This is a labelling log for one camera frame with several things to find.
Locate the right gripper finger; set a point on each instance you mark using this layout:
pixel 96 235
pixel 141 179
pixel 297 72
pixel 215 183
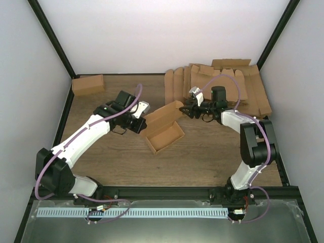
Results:
pixel 186 115
pixel 187 108

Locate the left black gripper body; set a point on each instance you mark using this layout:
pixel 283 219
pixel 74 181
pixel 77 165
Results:
pixel 134 127

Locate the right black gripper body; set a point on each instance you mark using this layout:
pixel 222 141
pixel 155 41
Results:
pixel 212 107

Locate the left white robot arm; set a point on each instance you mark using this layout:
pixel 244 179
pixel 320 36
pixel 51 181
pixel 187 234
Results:
pixel 54 166

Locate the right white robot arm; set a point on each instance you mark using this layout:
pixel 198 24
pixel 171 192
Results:
pixel 258 145

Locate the folded brown cardboard box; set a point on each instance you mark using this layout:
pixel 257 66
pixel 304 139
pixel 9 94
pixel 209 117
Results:
pixel 88 85

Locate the stack of flat cardboard boxes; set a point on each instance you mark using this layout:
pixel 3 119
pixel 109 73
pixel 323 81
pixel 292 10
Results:
pixel 241 80

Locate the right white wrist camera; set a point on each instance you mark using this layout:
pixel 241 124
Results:
pixel 196 95

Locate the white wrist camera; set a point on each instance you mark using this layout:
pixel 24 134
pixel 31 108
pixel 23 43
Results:
pixel 141 108
pixel 196 95

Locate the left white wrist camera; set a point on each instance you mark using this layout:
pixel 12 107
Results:
pixel 141 108

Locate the black aluminium frame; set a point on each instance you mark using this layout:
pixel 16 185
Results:
pixel 286 191

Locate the light blue slotted cable duct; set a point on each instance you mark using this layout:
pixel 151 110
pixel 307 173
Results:
pixel 214 213

